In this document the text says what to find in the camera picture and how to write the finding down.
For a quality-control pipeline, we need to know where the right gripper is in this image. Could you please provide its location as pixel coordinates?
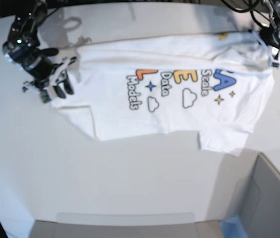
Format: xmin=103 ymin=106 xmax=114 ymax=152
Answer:
xmin=22 ymin=56 xmax=77 ymax=98

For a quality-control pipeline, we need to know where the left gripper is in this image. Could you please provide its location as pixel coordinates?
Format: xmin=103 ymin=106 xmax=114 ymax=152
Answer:
xmin=251 ymin=28 xmax=280 ymax=66

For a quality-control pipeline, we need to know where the white printed t-shirt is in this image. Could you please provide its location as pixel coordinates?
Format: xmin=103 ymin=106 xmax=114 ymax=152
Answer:
xmin=52 ymin=32 xmax=274 ymax=156

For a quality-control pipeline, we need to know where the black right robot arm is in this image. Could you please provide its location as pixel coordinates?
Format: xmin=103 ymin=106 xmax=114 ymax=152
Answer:
xmin=2 ymin=0 xmax=77 ymax=103

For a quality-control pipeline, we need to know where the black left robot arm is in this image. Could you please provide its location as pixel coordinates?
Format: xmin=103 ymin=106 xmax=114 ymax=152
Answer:
xmin=222 ymin=0 xmax=280 ymax=68

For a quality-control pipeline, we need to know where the grey partition panel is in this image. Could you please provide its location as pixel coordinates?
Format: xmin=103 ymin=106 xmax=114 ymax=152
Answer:
xmin=206 ymin=149 xmax=280 ymax=238

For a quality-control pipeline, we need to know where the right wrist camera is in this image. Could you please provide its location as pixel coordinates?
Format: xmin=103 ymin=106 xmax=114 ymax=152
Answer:
xmin=39 ymin=90 xmax=51 ymax=104

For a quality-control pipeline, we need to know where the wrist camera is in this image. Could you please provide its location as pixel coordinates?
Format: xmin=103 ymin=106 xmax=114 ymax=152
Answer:
xmin=39 ymin=90 xmax=51 ymax=104
xmin=272 ymin=59 xmax=280 ymax=68

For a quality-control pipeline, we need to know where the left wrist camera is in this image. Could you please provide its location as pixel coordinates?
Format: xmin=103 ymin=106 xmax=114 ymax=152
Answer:
xmin=272 ymin=59 xmax=280 ymax=68

